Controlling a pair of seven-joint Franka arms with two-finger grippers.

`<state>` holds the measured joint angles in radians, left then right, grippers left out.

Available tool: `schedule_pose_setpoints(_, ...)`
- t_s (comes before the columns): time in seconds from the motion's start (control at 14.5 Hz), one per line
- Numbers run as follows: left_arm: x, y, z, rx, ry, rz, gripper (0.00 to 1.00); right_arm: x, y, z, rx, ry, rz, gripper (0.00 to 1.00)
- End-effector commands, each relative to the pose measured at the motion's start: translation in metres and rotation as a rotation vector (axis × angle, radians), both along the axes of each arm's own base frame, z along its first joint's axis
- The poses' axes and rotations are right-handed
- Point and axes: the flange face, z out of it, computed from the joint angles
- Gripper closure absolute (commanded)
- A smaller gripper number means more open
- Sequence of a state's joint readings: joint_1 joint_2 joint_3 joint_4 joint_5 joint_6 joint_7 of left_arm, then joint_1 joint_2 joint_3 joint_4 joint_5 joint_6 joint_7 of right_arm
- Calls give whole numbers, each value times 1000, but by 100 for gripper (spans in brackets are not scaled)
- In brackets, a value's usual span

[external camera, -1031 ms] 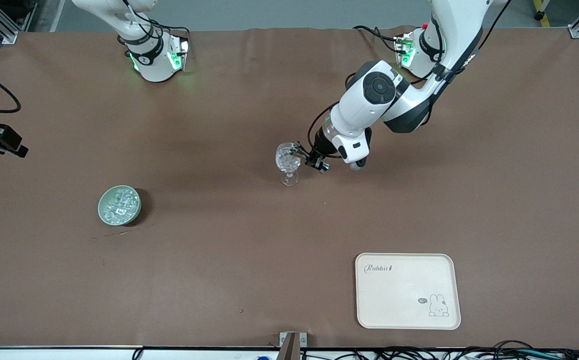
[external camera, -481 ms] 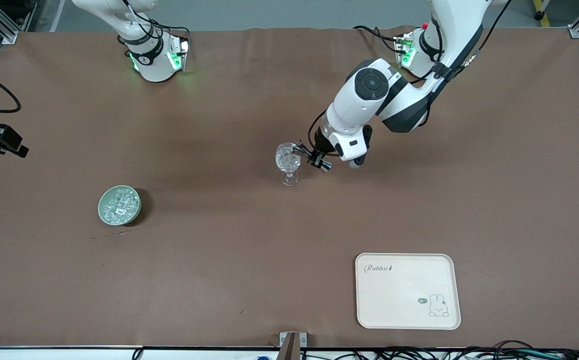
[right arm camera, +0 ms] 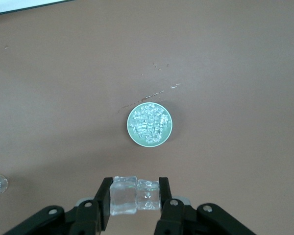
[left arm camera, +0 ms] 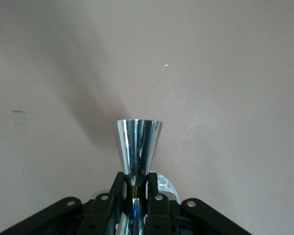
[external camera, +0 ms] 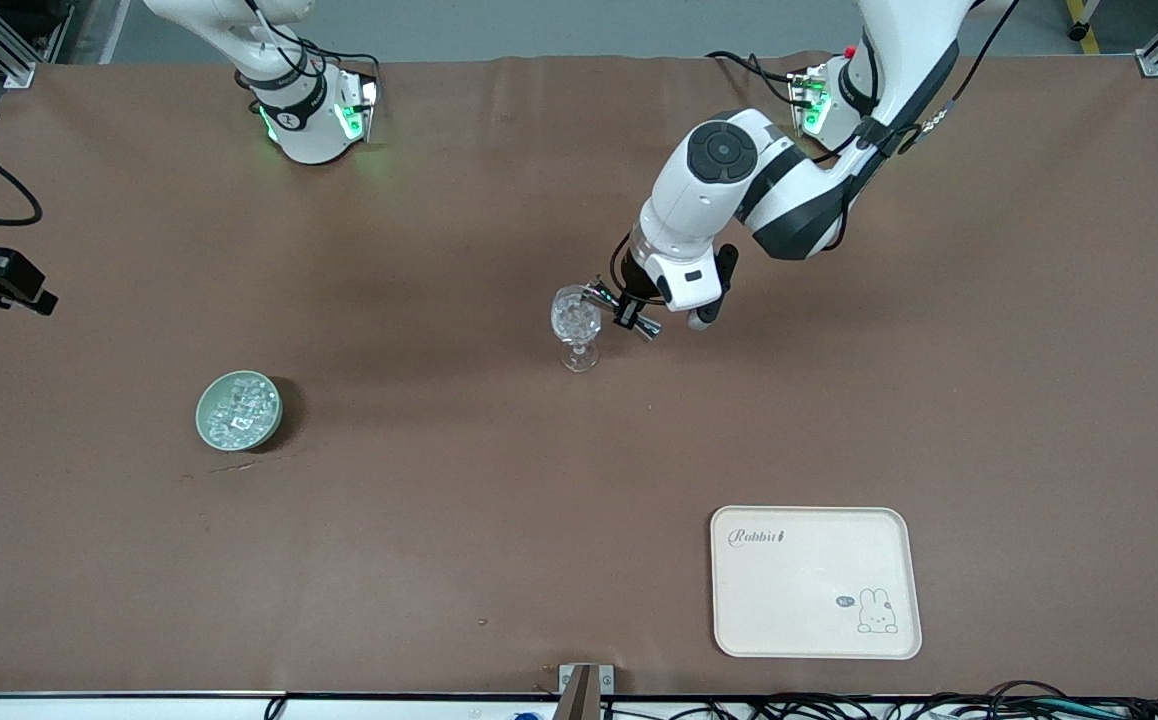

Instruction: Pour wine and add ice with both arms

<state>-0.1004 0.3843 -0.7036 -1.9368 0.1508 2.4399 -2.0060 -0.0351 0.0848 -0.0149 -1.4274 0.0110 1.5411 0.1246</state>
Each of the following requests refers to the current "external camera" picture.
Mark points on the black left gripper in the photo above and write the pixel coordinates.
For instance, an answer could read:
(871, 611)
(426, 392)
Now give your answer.
(629, 296)

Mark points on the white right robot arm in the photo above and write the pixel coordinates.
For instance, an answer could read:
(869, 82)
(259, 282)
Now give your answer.
(304, 120)

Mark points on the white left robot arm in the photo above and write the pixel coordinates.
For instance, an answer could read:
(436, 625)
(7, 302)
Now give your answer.
(709, 200)

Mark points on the clear stemmed wine glass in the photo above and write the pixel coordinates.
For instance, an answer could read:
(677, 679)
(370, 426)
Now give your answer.
(576, 325)

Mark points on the heap of clear ice cubes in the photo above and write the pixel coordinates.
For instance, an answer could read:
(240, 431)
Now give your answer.
(239, 412)

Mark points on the pale green round bowl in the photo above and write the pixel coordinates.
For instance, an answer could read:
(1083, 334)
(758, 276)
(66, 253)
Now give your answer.
(207, 425)

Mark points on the brown table cover mat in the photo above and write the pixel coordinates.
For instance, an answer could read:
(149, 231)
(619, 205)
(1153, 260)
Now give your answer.
(439, 500)

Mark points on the cream rabbit print tray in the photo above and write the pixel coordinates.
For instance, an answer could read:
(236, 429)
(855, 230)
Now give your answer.
(799, 610)

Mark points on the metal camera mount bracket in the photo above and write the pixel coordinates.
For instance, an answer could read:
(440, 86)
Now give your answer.
(606, 682)

